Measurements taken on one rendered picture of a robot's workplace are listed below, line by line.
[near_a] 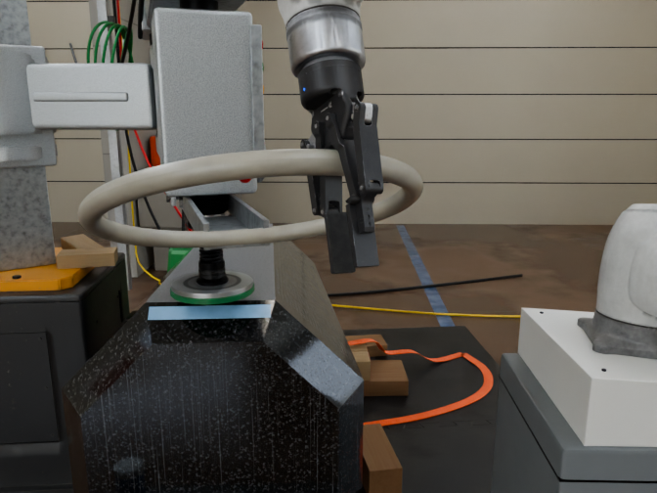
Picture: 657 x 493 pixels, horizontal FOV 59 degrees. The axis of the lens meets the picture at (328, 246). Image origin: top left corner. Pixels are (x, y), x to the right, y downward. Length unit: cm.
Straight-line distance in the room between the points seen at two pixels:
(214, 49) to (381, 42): 552
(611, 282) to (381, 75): 581
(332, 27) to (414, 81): 620
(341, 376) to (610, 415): 78
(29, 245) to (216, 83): 121
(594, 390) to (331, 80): 68
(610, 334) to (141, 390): 113
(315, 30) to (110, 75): 152
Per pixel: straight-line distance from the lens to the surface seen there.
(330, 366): 163
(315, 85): 67
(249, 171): 63
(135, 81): 212
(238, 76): 142
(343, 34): 69
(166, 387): 162
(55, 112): 224
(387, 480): 219
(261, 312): 157
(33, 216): 238
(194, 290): 151
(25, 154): 229
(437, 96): 691
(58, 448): 241
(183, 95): 140
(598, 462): 114
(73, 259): 232
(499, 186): 712
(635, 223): 119
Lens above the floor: 136
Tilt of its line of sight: 14 degrees down
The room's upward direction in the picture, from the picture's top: straight up
